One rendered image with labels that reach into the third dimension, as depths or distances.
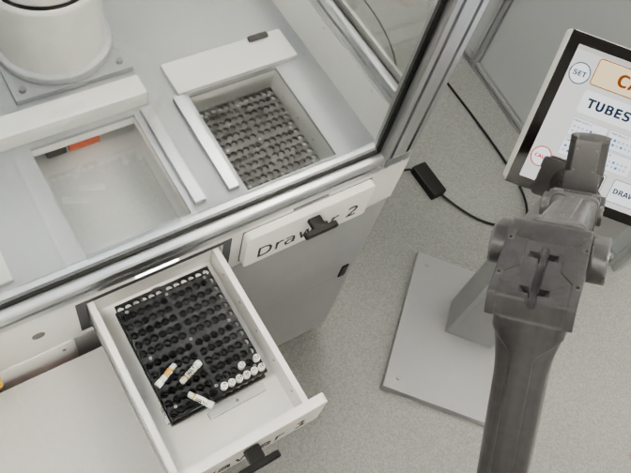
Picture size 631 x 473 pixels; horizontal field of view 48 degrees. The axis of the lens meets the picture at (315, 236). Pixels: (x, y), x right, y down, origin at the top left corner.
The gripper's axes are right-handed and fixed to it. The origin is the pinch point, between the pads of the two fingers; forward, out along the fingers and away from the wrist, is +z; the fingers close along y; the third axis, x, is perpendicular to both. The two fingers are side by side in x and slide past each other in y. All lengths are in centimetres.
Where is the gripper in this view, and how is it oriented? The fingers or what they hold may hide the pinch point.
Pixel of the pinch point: (556, 171)
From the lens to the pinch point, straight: 132.6
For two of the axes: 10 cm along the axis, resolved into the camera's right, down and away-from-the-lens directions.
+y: -9.4, -3.3, 0.0
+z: 1.2, -3.3, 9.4
